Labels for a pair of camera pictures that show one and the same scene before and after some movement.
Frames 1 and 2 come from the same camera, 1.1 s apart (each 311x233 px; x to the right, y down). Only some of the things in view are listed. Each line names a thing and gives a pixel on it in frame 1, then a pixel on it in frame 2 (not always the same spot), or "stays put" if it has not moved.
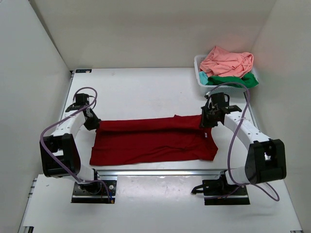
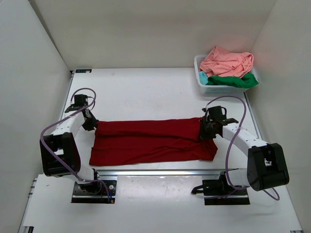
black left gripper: (159, 172) stays put
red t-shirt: (156, 139) stays put
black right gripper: (204, 124) → (203, 136)
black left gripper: (95, 124) stays put
